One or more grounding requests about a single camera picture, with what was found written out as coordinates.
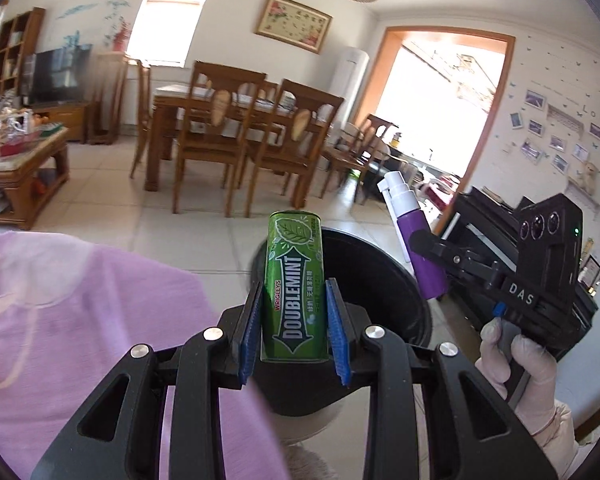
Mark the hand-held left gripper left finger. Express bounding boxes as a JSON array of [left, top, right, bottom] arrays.
[[30, 279, 266, 480]]

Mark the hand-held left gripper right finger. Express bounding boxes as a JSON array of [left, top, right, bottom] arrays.
[[324, 276, 561, 480]]

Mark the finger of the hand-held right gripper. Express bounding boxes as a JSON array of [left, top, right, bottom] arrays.
[[411, 230, 504, 291]]

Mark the purple and white spray bottle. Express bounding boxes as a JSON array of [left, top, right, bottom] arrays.
[[377, 170, 451, 301]]

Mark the black round trash bin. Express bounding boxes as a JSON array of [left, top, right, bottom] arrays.
[[250, 227, 433, 418]]

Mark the green chewing gum tin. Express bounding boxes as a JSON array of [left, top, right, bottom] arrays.
[[260, 211, 329, 363]]

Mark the person's right forearm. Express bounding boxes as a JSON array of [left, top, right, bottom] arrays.
[[527, 399, 581, 467]]

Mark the person's right hand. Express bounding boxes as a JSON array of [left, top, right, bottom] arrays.
[[477, 320, 561, 436]]

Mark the black upright piano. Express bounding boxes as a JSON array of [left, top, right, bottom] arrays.
[[430, 186, 600, 441]]

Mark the white plush toy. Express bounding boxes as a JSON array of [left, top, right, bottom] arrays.
[[577, 160, 600, 194]]

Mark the wooden dining chair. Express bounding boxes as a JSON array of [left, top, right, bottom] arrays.
[[247, 79, 346, 218], [130, 59, 154, 179], [175, 60, 268, 218], [262, 80, 284, 107], [322, 114, 400, 201]]

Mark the pink blanket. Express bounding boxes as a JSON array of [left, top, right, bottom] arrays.
[[0, 232, 281, 480]]

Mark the white standing air conditioner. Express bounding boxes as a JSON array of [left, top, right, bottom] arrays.
[[330, 47, 371, 127]]

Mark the wooden dining table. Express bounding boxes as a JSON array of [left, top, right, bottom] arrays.
[[145, 85, 341, 193]]

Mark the tall wooden side cabinet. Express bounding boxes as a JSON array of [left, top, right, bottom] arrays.
[[87, 52, 131, 146]]

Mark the wooden coffee table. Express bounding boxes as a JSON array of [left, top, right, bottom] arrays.
[[0, 127, 71, 231]]

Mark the wooden television stand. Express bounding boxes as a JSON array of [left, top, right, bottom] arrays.
[[30, 101, 93, 144]]

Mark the wrapped gift basket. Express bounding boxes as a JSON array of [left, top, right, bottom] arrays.
[[0, 105, 37, 157]]

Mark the black flat television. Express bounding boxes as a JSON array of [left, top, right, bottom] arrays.
[[30, 46, 93, 106]]

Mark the bright narrow window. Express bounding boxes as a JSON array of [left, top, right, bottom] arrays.
[[126, 0, 215, 67]]

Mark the wooden bookshelf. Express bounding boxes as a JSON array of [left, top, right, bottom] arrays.
[[0, 7, 46, 111]]

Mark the group of wall photo frames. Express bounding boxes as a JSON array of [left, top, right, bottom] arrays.
[[507, 87, 600, 207]]

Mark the orange door frame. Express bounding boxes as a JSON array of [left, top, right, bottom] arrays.
[[352, 25, 517, 213]]

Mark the framed floral wall picture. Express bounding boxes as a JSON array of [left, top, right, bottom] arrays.
[[254, 0, 333, 55]]

